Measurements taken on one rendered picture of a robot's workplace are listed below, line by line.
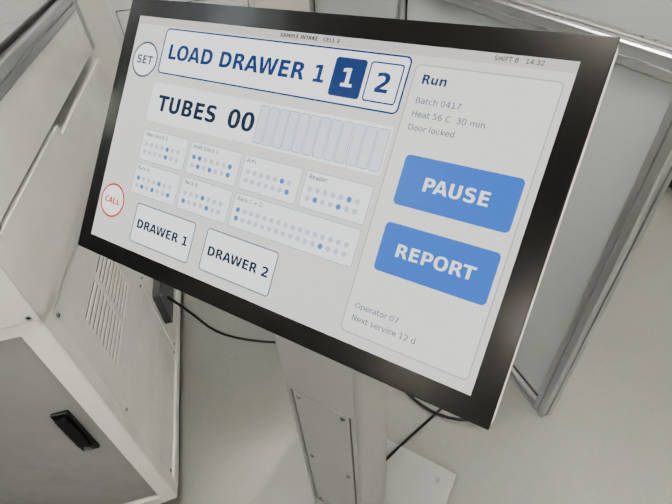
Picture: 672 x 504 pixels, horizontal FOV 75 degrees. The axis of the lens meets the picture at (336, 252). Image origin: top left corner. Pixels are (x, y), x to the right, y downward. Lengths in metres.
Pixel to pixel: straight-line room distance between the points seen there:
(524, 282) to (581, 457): 1.20
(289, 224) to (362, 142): 0.10
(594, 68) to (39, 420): 1.04
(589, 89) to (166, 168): 0.42
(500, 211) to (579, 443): 1.25
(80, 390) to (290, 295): 0.62
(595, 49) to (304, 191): 0.26
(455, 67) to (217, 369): 1.41
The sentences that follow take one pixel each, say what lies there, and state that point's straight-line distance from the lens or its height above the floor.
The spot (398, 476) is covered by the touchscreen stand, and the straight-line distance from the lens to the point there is 1.36.
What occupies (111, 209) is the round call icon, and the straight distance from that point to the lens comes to 0.60.
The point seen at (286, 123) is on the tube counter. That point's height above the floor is 1.12.
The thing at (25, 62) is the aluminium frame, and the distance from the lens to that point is 1.06.
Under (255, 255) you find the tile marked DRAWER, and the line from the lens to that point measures 0.45.
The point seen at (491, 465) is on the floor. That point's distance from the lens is 1.46.
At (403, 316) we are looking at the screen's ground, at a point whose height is 1.01.
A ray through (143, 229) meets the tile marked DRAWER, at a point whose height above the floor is 1.00.
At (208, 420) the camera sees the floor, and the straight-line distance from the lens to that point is 1.56.
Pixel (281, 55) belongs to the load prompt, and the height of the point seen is 1.17.
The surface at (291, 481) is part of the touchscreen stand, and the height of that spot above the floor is 0.04.
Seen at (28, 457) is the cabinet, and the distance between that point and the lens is 1.20.
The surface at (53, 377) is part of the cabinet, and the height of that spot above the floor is 0.65.
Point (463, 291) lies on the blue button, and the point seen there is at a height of 1.04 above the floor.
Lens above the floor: 1.30
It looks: 41 degrees down
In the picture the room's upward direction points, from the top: 5 degrees counter-clockwise
